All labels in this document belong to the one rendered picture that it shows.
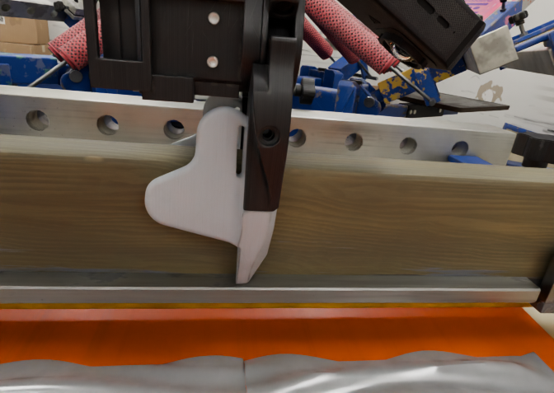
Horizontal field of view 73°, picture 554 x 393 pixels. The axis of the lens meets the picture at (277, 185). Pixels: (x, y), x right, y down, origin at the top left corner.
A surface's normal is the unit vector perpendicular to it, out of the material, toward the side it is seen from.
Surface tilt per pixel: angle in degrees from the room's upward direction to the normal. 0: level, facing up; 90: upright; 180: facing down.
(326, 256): 90
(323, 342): 0
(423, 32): 89
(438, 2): 89
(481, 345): 0
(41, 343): 0
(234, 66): 90
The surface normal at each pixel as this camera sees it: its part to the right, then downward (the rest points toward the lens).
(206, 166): 0.14, 0.27
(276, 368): 0.22, -0.91
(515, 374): 0.08, -0.59
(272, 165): 0.11, 0.58
